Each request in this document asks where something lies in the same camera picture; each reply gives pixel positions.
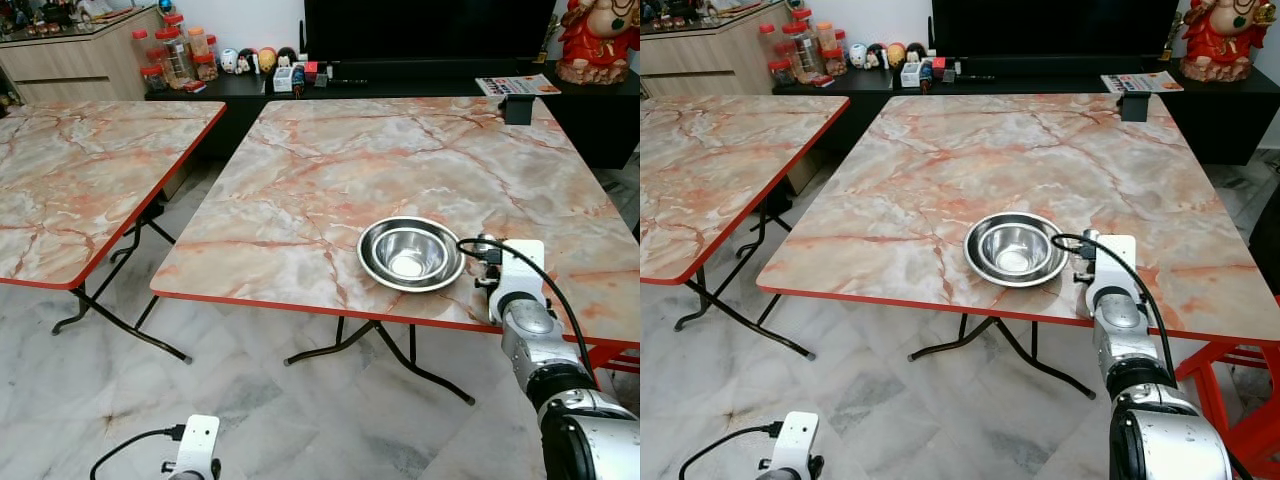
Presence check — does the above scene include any printed magazine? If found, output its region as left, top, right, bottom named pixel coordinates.
left=1100, top=71, right=1185, bottom=96
left=475, top=73, right=562, bottom=99

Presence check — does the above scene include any large red-lidded plastic jar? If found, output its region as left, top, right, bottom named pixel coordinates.
left=785, top=8, right=826, bottom=82
left=160, top=13, right=197, bottom=87

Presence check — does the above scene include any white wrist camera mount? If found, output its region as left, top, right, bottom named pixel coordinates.
left=487, top=238, right=547, bottom=323
left=1085, top=233, right=1139, bottom=317
left=174, top=414, right=222, bottom=476
left=774, top=409, right=822, bottom=472

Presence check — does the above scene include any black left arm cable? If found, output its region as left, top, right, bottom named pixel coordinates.
left=90, top=424, right=187, bottom=480
left=678, top=421, right=782, bottom=480

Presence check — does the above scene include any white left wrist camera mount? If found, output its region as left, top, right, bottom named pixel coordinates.
left=774, top=409, right=822, bottom=472
left=174, top=414, right=222, bottom=476

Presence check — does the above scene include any red buddha statue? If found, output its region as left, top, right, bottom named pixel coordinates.
left=1179, top=0, right=1270, bottom=84
left=554, top=0, right=641, bottom=87

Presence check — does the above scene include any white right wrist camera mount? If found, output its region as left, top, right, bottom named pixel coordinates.
left=1085, top=233, right=1139, bottom=317
left=487, top=238, right=547, bottom=323

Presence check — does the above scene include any orange-lidded plastic jar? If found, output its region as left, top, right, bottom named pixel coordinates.
left=816, top=21, right=847, bottom=77
left=189, top=26, right=218, bottom=82

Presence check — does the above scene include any red metal stool frame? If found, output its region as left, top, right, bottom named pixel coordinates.
left=1174, top=338, right=1280, bottom=480
left=578, top=340, right=641, bottom=377

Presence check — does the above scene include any light wooden cabinet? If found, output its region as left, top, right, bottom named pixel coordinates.
left=640, top=4, right=792, bottom=99
left=0, top=9, right=167, bottom=104

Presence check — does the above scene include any stainless steel bowl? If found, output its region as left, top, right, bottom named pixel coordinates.
left=357, top=216, right=468, bottom=294
left=964, top=212, right=1072, bottom=289

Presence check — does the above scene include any black television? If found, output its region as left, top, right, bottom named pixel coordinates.
left=303, top=0, right=559, bottom=64
left=930, top=0, right=1182, bottom=58

